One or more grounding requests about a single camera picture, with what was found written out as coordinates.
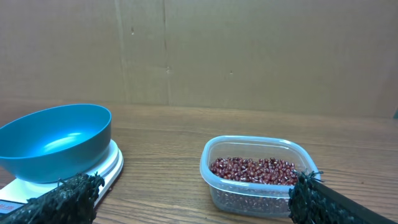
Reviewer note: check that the clear plastic food container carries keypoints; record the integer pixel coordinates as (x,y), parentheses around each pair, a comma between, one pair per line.
(246,198)

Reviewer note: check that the white digital kitchen scale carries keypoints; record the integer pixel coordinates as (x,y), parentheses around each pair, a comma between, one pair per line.
(16,194)

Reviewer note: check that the teal blue bowl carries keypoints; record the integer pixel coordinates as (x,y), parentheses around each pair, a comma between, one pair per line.
(55,143)

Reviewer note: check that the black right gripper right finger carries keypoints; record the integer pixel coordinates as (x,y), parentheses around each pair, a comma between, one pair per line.
(311,202)

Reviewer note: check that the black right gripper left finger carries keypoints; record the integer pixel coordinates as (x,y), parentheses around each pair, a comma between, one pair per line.
(71,202)

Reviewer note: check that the red adzuki beans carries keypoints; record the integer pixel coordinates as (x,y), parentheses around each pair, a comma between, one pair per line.
(270,171)

